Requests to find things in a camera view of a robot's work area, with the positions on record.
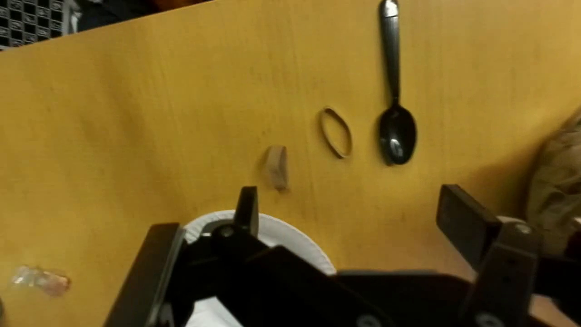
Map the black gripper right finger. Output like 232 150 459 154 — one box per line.
435 185 541 327

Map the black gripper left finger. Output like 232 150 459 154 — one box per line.
199 186 281 290

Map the clear bag of rubber bands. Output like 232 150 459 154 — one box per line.
524 112 581 254

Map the tan rubber band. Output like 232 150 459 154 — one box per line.
317 107 352 159

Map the white paper plate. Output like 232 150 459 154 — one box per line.
185 214 336 327

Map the black plastic spoon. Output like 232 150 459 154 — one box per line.
379 0 417 165

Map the clear plastic scrap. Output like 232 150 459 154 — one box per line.
11 265 71 295

